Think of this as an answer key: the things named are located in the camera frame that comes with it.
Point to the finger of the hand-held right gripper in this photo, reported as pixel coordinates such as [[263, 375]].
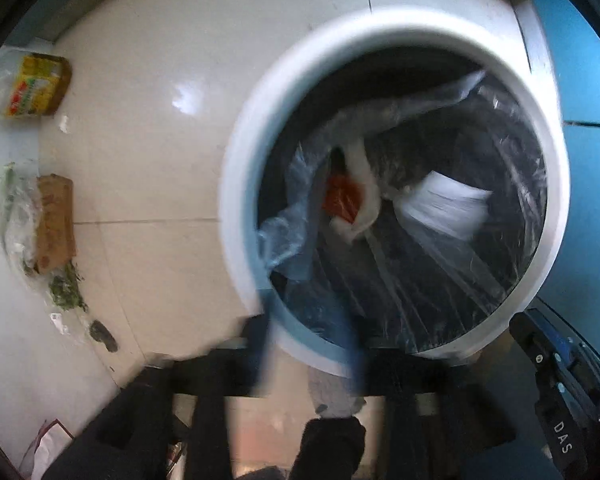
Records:
[[530, 340], [570, 347]]

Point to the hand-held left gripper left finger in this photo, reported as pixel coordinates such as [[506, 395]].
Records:
[[262, 360]]

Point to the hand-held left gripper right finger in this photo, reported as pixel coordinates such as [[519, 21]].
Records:
[[352, 355]]

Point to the white paper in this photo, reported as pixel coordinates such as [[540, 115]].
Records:
[[445, 205]]

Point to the white round trash bin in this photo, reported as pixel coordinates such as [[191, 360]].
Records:
[[240, 160]]

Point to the clear plastic bin liner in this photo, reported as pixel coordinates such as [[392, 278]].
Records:
[[430, 285]]

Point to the red snack wrapper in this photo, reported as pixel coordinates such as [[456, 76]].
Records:
[[342, 197]]

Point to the dark lump on floor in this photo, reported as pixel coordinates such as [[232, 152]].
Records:
[[102, 334]]

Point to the white plastic wrapper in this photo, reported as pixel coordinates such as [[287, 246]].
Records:
[[365, 170]]

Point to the green vegetable scraps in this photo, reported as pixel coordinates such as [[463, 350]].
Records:
[[67, 290]]

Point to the red plastic bag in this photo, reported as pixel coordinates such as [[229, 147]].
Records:
[[50, 447]]

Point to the brown cardboard box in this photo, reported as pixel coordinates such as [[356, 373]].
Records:
[[55, 220]]

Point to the plastic bag with vegetables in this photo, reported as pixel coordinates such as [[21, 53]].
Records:
[[17, 220]]

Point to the blue stove side cabinet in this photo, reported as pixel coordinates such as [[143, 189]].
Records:
[[590, 60]]

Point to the yellow label oil bottle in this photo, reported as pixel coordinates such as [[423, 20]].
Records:
[[35, 85]]

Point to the blue sink side cabinet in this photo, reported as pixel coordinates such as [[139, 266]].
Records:
[[60, 5]]

